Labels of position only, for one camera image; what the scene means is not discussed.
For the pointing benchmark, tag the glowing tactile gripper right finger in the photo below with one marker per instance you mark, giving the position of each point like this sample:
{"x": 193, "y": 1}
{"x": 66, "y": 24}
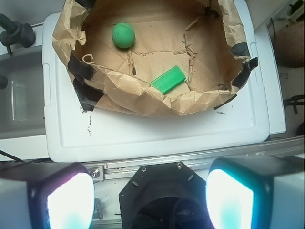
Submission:
{"x": 256, "y": 193}

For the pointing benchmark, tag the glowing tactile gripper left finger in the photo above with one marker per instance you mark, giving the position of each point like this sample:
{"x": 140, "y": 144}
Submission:
{"x": 46, "y": 195}

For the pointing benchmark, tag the green rectangular block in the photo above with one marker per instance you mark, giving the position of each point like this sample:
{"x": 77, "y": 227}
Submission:
{"x": 169, "y": 80}

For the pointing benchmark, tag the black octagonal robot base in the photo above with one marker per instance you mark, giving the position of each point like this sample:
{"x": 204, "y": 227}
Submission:
{"x": 164, "y": 196}

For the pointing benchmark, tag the white plastic bin lid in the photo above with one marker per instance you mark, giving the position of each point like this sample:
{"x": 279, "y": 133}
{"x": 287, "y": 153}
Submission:
{"x": 76, "y": 135}

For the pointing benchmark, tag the clear plastic container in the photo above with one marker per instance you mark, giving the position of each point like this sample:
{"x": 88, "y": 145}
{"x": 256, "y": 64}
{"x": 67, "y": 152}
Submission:
{"x": 27, "y": 100}

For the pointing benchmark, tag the black clamp knob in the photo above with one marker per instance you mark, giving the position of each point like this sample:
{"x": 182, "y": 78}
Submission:
{"x": 16, "y": 33}

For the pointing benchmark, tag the crumpled brown paper bag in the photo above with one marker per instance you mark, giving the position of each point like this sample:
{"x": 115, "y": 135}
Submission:
{"x": 204, "y": 38}

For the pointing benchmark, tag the green dimpled foam ball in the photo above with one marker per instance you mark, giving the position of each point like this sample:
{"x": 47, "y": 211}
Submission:
{"x": 123, "y": 35}

